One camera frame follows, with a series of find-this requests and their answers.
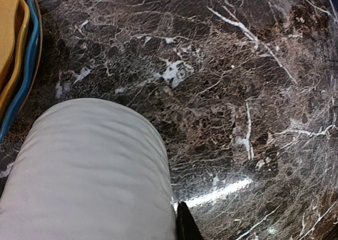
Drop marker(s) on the blue polka dot plate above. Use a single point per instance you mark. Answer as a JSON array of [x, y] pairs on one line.
[[21, 93]]

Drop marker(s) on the cream ribbed mug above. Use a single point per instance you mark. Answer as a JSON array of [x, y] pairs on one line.
[[89, 169]]

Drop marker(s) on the yellow polka dot plate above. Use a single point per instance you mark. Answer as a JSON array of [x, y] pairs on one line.
[[14, 72], [7, 33]]

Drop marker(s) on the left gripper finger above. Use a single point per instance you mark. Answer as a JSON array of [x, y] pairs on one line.
[[186, 226]]

